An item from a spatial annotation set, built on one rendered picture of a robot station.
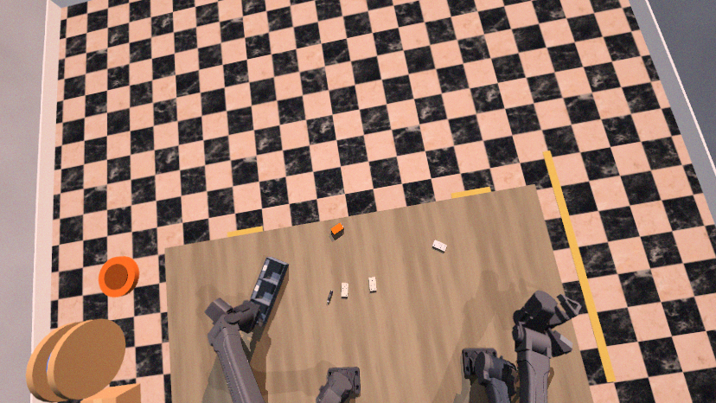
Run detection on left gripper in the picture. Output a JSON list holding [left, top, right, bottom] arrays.
[[239, 300, 261, 334]]

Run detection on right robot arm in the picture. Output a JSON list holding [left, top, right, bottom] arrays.
[[463, 291, 572, 403]]

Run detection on dark grey rack of bins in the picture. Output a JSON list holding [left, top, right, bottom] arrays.
[[250, 257, 289, 327]]

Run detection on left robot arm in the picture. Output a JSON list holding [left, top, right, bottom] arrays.
[[205, 297, 361, 403]]

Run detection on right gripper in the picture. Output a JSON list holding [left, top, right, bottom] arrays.
[[554, 294, 582, 325]]

